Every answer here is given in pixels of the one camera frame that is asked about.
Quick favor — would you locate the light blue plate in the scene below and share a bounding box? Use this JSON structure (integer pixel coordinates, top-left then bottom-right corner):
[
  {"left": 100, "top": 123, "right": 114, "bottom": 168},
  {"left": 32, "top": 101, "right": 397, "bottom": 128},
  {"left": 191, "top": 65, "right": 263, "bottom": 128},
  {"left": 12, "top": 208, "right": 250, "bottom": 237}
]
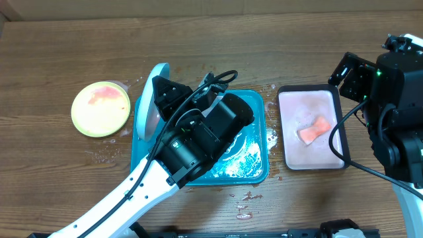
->
[{"left": 135, "top": 63, "right": 170, "bottom": 141}]

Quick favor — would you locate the pink sponge with dark scourer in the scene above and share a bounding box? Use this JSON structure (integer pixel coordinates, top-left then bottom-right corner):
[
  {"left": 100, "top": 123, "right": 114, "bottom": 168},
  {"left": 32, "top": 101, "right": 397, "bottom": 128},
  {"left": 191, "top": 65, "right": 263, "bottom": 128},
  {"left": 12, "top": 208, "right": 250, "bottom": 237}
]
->
[{"left": 297, "top": 116, "right": 331, "bottom": 145}]

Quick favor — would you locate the yellow-green plate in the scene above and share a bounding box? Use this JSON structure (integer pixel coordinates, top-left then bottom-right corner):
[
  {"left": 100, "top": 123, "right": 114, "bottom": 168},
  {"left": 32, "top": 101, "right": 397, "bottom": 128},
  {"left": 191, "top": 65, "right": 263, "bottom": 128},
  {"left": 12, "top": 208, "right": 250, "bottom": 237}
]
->
[{"left": 71, "top": 81, "right": 131, "bottom": 138}]

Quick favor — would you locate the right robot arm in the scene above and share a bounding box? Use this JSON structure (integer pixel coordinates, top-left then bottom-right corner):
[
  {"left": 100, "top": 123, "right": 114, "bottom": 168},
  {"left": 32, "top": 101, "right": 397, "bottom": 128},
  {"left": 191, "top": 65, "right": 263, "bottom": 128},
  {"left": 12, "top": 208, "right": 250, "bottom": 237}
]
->
[{"left": 328, "top": 34, "right": 422, "bottom": 237}]

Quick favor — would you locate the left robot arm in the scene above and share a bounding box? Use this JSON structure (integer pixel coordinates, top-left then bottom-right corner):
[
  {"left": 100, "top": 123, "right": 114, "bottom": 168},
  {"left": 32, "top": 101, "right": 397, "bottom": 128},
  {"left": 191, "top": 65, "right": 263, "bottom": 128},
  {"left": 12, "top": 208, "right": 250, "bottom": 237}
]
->
[{"left": 51, "top": 70, "right": 254, "bottom": 237}]

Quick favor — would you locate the black tray with soapy water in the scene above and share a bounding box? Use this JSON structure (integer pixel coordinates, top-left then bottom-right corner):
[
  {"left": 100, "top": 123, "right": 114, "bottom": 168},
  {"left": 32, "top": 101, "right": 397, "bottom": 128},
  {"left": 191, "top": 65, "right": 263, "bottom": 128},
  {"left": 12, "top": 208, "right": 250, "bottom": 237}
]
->
[{"left": 278, "top": 84, "right": 346, "bottom": 171}]

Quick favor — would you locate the teal plastic tray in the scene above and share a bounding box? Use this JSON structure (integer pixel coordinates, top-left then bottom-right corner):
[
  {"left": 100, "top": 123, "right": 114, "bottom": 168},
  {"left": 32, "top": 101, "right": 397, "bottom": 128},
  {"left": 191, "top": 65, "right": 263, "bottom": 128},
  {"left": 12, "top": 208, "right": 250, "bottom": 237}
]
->
[{"left": 130, "top": 89, "right": 270, "bottom": 186}]

